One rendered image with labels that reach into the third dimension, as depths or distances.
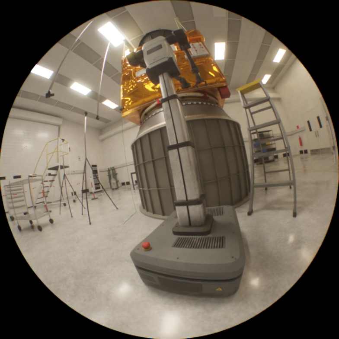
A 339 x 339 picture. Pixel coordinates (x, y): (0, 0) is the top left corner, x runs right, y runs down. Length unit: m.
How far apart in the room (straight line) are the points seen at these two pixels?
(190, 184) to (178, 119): 0.34
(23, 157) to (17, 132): 1.47
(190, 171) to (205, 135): 0.92
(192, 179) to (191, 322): 0.68
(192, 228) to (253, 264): 0.45
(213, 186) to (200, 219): 0.85
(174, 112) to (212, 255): 0.69
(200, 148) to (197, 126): 0.28
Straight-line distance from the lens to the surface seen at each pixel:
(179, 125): 0.63
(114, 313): 0.74
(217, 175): 1.41
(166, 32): 3.89
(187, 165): 0.58
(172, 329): 0.63
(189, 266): 0.49
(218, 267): 0.47
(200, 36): 3.20
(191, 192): 0.59
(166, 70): 0.86
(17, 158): 7.83
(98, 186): 8.72
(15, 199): 4.50
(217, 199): 1.48
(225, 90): 2.09
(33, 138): 8.24
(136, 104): 2.26
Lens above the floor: 0.61
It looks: 1 degrees up
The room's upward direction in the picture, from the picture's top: 10 degrees counter-clockwise
